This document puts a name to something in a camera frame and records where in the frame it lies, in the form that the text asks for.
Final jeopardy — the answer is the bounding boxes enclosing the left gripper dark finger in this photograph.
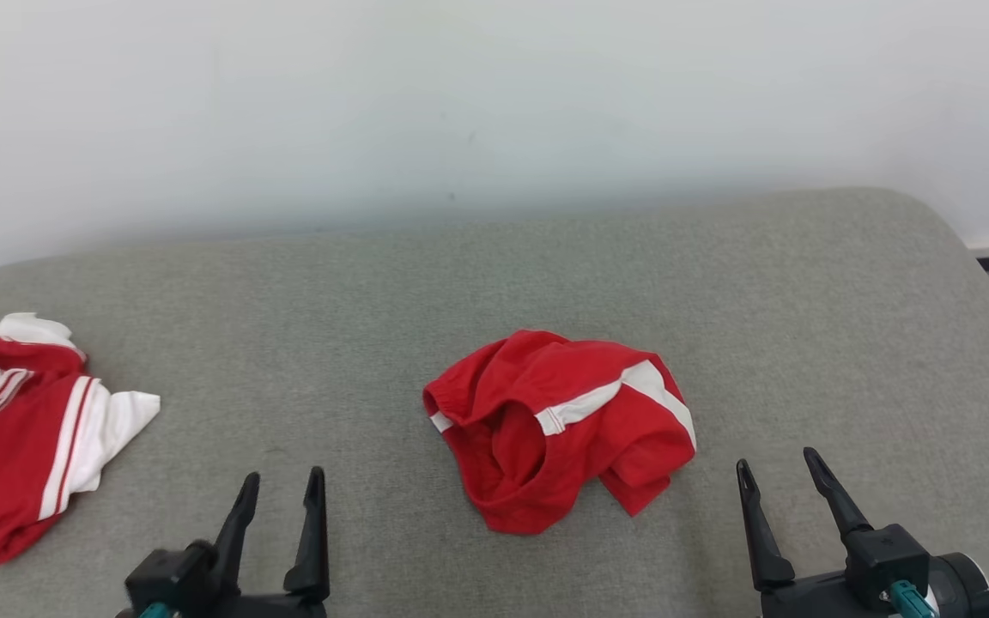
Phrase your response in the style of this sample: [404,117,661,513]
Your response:
[283,466,331,603]
[211,471,261,591]

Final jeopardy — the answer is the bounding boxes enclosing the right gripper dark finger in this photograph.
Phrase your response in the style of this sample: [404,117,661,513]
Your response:
[735,459,797,592]
[803,446,874,541]

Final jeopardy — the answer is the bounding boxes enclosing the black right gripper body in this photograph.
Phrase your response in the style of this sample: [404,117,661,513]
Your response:
[756,523,989,618]

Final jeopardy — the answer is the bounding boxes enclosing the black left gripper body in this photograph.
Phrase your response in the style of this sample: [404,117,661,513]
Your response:
[117,541,329,618]

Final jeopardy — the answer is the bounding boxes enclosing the red jersey with white trim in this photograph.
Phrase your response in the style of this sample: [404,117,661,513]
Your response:
[0,312,161,567]

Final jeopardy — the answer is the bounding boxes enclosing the red shorts with white stripe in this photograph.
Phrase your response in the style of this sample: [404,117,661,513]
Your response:
[422,330,698,536]

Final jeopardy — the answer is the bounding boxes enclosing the grey fabric sofa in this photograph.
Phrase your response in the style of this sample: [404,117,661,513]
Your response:
[0,187,989,618]

